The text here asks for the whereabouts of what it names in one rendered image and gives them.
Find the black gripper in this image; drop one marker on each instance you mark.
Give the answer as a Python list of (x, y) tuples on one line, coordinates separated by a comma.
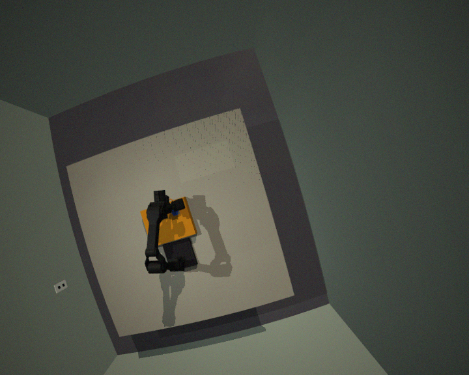
[(175, 205)]

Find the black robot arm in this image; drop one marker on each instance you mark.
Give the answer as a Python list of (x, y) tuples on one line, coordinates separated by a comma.
[(155, 212)]

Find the orange rectangular block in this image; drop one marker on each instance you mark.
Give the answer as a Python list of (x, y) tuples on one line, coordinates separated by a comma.
[(174, 227)]

